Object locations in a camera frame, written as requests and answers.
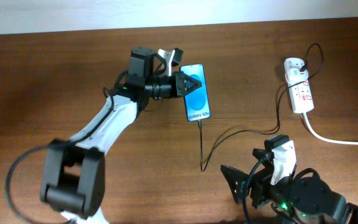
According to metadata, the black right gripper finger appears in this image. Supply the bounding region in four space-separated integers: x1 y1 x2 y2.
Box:
252 148 274 161
220 164 249 205

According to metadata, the blue Galaxy smartphone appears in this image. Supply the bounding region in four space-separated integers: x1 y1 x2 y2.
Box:
180 64 211 122

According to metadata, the black charger cable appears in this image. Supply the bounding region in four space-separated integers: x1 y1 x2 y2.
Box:
196 42 324 172

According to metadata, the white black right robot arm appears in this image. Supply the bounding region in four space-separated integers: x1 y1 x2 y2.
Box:
221 149 358 223

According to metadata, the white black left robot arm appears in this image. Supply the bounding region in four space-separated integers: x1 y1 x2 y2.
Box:
40 47 202 223

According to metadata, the white charger plug adapter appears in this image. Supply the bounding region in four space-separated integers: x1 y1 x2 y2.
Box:
285 67 309 85

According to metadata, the white power strip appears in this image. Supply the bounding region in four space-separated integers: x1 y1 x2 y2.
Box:
284 57 314 114

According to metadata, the white power strip cord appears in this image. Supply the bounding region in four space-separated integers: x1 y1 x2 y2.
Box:
301 111 358 147

